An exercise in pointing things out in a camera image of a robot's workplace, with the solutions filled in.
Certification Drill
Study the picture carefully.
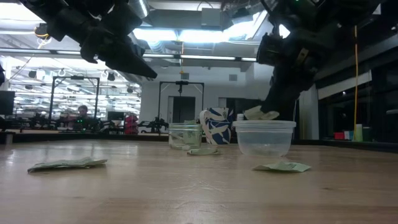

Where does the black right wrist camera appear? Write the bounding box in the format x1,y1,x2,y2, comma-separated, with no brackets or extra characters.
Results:
256,32,281,66

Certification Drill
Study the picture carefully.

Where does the long LED light bar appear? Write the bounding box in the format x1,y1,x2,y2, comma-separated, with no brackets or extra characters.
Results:
0,46,259,64

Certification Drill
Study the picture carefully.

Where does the red equipment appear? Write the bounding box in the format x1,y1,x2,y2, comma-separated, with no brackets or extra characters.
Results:
124,114,139,135

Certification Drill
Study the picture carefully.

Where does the white blue patterned mug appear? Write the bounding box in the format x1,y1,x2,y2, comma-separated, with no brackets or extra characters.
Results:
199,107,234,146

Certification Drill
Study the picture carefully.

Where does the black station frame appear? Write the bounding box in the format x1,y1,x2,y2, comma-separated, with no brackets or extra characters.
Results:
157,80,205,133
48,75,101,125

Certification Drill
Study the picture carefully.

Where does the dark computer monitor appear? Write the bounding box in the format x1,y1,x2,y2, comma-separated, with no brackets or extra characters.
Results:
107,111,125,121
0,90,16,116

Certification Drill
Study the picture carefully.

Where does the clear plastic container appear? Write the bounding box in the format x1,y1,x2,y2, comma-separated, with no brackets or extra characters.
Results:
233,119,297,157

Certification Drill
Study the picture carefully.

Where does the person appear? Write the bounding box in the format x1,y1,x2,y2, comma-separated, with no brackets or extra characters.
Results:
77,105,90,121

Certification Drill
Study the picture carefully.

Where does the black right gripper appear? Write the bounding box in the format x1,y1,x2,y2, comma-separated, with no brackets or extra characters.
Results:
261,23,340,121

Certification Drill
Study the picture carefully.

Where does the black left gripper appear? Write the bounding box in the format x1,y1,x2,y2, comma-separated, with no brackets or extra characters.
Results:
46,7,158,78

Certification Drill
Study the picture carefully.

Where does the clear glass jar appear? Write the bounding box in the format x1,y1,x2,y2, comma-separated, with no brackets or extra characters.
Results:
167,123,203,151

